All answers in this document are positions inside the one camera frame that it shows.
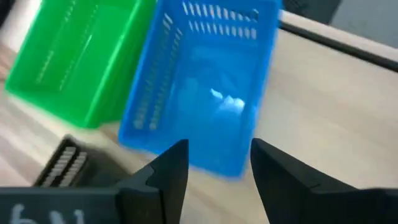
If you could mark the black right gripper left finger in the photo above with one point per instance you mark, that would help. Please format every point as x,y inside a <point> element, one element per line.
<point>149,199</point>

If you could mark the green plastic slotted basket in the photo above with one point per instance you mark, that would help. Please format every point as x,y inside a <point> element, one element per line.
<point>77,62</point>

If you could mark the blue plastic slotted basket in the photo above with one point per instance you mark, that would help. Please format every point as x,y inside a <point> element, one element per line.
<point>202,77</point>

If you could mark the black plastic slotted basket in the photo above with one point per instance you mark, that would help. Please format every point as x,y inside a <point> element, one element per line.
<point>93,168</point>

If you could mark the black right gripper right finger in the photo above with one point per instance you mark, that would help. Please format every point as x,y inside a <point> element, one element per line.
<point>295,193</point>

